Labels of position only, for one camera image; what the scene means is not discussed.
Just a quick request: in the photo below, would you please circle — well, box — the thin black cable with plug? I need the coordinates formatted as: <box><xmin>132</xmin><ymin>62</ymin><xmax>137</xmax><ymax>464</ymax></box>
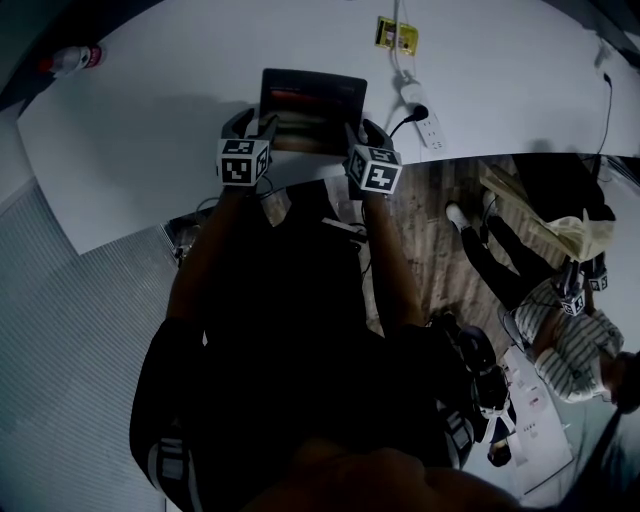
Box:
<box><xmin>594</xmin><ymin>72</ymin><xmax>615</xmax><ymax>174</ymax></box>

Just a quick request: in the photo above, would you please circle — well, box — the person's right forearm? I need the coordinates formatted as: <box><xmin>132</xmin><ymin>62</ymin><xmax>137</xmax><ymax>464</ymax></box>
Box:
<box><xmin>360</xmin><ymin>192</ymin><xmax>426</xmax><ymax>331</ymax></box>

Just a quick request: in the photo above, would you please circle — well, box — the person's right grey strap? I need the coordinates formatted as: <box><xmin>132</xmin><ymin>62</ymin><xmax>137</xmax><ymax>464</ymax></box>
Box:
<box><xmin>437</xmin><ymin>407</ymin><xmax>475</xmax><ymax>469</ymax></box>

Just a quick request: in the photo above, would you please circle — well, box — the white power strip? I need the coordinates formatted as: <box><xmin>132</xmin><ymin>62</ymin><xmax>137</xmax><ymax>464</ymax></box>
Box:
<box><xmin>399</xmin><ymin>82</ymin><xmax>449</xmax><ymax>151</ymax></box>

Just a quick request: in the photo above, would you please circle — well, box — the black bag with white straps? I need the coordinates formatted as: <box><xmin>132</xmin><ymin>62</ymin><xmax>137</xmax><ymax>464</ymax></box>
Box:
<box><xmin>429</xmin><ymin>309</ymin><xmax>516</xmax><ymax>469</ymax></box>

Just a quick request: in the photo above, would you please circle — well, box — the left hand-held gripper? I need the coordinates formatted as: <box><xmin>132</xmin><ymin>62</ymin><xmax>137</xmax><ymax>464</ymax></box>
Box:
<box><xmin>216</xmin><ymin>107</ymin><xmax>280</xmax><ymax>187</ymax></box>

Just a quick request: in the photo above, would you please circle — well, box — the person's left forearm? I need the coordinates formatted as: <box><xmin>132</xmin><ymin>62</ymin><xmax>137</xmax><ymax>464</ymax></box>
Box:
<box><xmin>167</xmin><ymin>185</ymin><xmax>261</xmax><ymax>321</ymax></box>

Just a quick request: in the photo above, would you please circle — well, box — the black power cable with plug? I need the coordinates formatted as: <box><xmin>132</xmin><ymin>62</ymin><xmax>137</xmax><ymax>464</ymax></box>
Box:
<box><xmin>387</xmin><ymin>102</ymin><xmax>431</xmax><ymax>144</ymax></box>

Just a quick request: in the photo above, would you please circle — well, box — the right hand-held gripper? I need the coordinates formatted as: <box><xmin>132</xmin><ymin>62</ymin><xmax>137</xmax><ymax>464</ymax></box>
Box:
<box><xmin>342</xmin><ymin>118</ymin><xmax>404</xmax><ymax>201</ymax></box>

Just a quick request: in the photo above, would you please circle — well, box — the person's grey strap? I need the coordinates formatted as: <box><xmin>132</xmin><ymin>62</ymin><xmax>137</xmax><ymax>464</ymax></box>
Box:
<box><xmin>147</xmin><ymin>434</ymin><xmax>194</xmax><ymax>512</ymax></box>
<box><xmin>437</xmin><ymin>407</ymin><xmax>475</xmax><ymax>469</ymax></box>

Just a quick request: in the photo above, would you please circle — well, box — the small waste bin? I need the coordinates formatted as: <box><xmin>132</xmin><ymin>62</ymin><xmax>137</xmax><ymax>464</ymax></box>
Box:
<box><xmin>170</xmin><ymin>223</ymin><xmax>202</xmax><ymax>262</ymax></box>

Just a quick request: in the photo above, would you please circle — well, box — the dark desk partition panel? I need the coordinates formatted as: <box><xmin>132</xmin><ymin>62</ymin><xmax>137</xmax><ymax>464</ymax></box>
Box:
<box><xmin>0</xmin><ymin>0</ymin><xmax>151</xmax><ymax>109</ymax></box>

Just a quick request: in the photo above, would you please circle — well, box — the person's left grey strap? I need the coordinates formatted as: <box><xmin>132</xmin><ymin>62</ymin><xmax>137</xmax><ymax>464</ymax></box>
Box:
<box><xmin>147</xmin><ymin>434</ymin><xmax>194</xmax><ymax>512</ymax></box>

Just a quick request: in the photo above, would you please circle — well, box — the dark printed mouse pad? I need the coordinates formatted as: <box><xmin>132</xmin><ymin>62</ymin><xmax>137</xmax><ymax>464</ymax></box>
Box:
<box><xmin>257</xmin><ymin>68</ymin><xmax>369</xmax><ymax>159</ymax></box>

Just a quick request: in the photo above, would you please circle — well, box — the person's black clothing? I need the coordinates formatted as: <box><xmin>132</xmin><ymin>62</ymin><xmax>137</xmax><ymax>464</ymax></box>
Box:
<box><xmin>129</xmin><ymin>182</ymin><xmax>476</xmax><ymax>512</ymax></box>

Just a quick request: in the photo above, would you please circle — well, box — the white printed paper sheet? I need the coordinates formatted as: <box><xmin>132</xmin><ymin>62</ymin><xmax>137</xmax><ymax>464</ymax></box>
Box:
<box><xmin>499</xmin><ymin>344</ymin><xmax>576</xmax><ymax>469</ymax></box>

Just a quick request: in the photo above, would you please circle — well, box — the white power strip cable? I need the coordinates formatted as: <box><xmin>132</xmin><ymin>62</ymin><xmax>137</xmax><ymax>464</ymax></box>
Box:
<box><xmin>392</xmin><ymin>0</ymin><xmax>416</xmax><ymax>87</ymax></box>

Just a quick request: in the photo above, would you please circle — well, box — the pale yellow cloth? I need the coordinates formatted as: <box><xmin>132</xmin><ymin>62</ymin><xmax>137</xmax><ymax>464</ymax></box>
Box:
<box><xmin>479</xmin><ymin>164</ymin><xmax>616</xmax><ymax>261</ymax></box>

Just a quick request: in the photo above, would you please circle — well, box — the clear plastic water bottle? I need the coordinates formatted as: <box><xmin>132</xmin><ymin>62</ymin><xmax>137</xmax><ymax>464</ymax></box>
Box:
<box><xmin>39</xmin><ymin>44</ymin><xmax>104</xmax><ymax>79</ymax></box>

